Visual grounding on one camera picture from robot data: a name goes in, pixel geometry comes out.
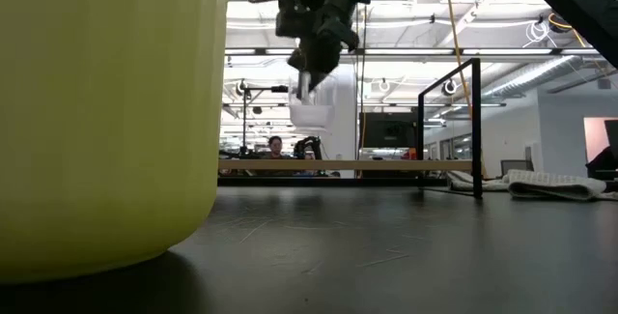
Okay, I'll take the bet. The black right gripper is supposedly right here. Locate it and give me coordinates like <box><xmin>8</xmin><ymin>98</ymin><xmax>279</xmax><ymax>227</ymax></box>
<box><xmin>288</xmin><ymin>0</ymin><xmax>372</xmax><ymax>100</ymax></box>

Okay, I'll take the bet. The yellow mug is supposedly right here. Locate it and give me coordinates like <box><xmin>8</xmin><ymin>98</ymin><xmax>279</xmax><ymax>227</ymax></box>
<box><xmin>0</xmin><ymin>0</ymin><xmax>232</xmax><ymax>285</ymax></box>

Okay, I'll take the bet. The black boom stand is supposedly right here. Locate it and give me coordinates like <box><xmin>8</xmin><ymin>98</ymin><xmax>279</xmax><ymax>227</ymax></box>
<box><xmin>240</xmin><ymin>84</ymin><xmax>291</xmax><ymax>157</ymax></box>

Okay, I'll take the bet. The person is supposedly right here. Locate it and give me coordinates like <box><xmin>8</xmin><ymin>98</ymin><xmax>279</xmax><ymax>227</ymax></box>
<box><xmin>267</xmin><ymin>134</ymin><xmax>287</xmax><ymax>161</ymax></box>

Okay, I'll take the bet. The black monitor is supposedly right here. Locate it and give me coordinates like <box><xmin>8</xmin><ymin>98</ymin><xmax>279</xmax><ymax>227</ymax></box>
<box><xmin>358</xmin><ymin>111</ymin><xmax>419</xmax><ymax>150</ymax></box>

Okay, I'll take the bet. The white cloth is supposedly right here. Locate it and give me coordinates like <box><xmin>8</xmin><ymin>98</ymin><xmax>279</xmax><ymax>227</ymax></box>
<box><xmin>446</xmin><ymin>168</ymin><xmax>618</xmax><ymax>203</ymax></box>

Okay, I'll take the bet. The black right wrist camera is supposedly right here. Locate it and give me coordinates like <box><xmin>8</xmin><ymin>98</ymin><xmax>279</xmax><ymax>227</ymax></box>
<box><xmin>274</xmin><ymin>0</ymin><xmax>318</xmax><ymax>40</ymax></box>

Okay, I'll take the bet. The wooden shelf with black frame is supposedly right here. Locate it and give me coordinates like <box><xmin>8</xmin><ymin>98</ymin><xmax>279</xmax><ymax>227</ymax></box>
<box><xmin>217</xmin><ymin>56</ymin><xmax>485</xmax><ymax>200</ymax></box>

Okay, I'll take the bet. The yellow cable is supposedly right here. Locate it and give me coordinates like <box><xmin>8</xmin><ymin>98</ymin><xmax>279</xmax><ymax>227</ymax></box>
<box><xmin>441</xmin><ymin>0</ymin><xmax>487</xmax><ymax>180</ymax></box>

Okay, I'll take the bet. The dark wall screen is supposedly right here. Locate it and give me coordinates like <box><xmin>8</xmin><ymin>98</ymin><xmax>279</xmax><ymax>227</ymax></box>
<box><xmin>604</xmin><ymin>119</ymin><xmax>618</xmax><ymax>158</ymax></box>

